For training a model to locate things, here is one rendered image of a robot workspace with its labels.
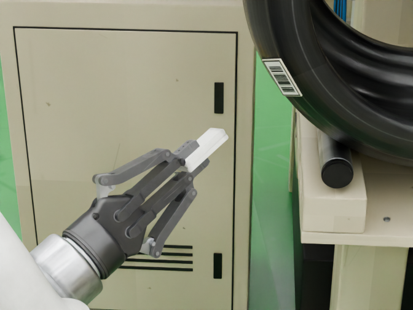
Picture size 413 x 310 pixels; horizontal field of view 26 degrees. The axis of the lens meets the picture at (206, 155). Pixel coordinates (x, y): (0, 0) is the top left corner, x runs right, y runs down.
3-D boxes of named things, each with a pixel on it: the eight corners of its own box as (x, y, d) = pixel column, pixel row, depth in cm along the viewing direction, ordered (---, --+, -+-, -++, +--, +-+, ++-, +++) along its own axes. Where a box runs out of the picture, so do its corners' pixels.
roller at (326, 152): (310, 64, 152) (336, 59, 152) (314, 88, 154) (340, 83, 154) (318, 164, 122) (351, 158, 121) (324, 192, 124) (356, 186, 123)
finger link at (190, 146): (165, 171, 110) (153, 152, 109) (193, 145, 112) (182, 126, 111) (171, 171, 109) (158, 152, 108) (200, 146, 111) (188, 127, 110)
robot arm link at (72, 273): (51, 311, 107) (87, 278, 110) (82, 329, 100) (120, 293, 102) (7, 256, 104) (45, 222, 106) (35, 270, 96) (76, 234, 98)
